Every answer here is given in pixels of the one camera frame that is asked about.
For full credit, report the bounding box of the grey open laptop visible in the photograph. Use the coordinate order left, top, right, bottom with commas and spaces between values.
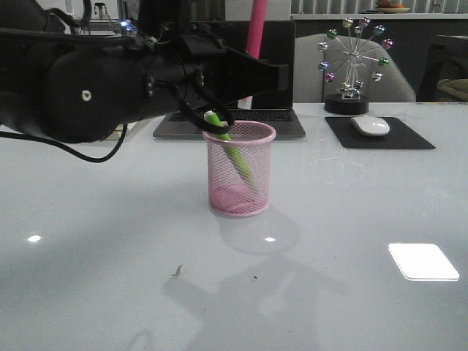
153, 20, 306, 140

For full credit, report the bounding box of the black mouse pad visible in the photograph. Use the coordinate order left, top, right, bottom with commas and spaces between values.
325, 117, 436, 150

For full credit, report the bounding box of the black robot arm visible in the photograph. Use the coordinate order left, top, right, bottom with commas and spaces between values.
1, 1, 289, 143

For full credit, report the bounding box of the pink mesh pen holder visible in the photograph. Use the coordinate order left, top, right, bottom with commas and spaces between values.
203, 121, 276, 217

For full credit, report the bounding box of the green highlighter pen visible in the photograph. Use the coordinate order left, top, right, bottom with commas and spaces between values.
203, 110, 255, 189

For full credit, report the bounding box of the ferris wheel desk toy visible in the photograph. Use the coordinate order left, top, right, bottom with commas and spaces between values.
317, 16, 393, 115

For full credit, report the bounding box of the white computer mouse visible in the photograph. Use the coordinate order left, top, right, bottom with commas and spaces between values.
350, 116, 390, 137

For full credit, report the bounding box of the pink highlighter pen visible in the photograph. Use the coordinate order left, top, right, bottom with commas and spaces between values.
238, 0, 268, 110

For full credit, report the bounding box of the fruit bowl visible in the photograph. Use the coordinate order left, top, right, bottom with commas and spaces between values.
376, 0, 410, 14

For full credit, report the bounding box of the grey armchair right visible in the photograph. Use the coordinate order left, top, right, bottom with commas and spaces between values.
293, 34, 416, 102

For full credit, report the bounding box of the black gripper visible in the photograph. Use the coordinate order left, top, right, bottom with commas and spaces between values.
138, 1, 289, 110

